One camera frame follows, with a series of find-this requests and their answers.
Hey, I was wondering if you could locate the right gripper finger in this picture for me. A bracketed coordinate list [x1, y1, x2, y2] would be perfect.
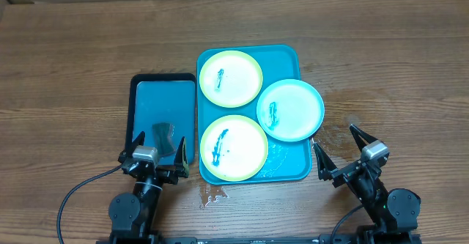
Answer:
[313, 143, 337, 180]
[349, 124, 377, 151]

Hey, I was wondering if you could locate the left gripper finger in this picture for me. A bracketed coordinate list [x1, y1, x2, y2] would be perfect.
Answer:
[174, 137, 189, 178]
[118, 131, 145, 163]

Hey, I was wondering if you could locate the dark green sponge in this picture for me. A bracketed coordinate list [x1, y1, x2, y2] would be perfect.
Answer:
[152, 122, 176, 157]

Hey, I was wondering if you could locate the yellow-green plate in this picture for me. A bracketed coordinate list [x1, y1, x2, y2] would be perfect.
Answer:
[199, 50, 263, 108]
[199, 115, 268, 182]

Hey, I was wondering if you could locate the light blue plate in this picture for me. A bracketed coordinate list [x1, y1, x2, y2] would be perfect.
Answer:
[256, 79, 325, 142]

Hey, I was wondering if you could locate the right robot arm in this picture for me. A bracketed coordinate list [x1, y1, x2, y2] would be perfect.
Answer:
[313, 125, 421, 244]

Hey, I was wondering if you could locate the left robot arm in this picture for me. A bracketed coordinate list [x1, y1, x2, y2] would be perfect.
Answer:
[108, 132, 189, 243]

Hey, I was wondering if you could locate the large teal serving tray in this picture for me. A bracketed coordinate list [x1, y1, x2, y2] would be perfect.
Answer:
[197, 45, 313, 184]

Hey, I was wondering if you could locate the small dark blue tray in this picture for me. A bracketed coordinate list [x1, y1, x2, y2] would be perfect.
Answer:
[125, 73, 196, 166]

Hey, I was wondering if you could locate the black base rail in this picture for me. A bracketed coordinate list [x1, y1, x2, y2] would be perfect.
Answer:
[95, 233, 422, 244]

